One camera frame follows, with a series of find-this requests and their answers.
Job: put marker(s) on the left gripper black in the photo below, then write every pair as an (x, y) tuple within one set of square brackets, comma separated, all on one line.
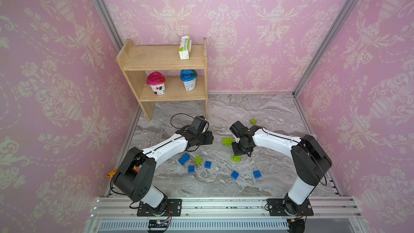
[(209, 138)]

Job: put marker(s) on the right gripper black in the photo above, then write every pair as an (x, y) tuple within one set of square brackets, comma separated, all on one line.
[(236, 152)]

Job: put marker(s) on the green long lego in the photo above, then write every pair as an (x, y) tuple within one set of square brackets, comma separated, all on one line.
[(236, 159)]

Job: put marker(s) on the green small lego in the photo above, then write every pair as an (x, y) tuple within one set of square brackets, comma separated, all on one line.
[(198, 160), (253, 121)]

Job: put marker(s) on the green lego pair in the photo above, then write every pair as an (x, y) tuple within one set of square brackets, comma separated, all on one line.
[(227, 141)]

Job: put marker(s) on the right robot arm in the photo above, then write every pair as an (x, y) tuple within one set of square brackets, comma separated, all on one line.
[(311, 162)]

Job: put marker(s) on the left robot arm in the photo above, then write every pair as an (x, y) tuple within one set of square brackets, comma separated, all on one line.
[(135, 175)]

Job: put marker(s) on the blue large lego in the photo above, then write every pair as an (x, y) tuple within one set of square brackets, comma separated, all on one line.
[(184, 159)]

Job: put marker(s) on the blue small lego front-right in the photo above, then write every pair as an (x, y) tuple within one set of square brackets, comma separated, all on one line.
[(257, 174)]

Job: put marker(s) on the blue small lego front-centre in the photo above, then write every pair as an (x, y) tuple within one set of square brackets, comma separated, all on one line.
[(235, 175)]

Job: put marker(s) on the blue small lego middle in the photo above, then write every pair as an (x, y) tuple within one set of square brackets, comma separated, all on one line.
[(208, 164)]

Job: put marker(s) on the blue small lego front-left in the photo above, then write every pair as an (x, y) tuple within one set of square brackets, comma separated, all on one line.
[(191, 169)]

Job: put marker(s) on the blue lid yogurt cup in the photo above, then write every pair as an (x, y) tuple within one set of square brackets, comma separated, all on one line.
[(188, 77)]

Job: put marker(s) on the pink lid yogurt cup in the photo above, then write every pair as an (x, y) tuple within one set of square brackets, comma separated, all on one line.
[(157, 81)]

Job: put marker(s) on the wooden two-tier shelf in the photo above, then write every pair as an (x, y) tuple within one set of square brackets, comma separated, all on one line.
[(134, 61)]

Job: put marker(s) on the green white carton box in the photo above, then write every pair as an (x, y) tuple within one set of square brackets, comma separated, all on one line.
[(185, 48)]

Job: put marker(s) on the orange snack bag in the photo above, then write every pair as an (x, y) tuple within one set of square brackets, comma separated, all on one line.
[(112, 173)]

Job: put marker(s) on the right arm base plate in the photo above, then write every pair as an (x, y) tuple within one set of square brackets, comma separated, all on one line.
[(282, 207)]

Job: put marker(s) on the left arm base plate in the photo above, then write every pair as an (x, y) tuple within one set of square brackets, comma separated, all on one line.
[(167, 207)]

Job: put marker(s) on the aluminium front rail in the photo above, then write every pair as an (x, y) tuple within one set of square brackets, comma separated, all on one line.
[(226, 215)]

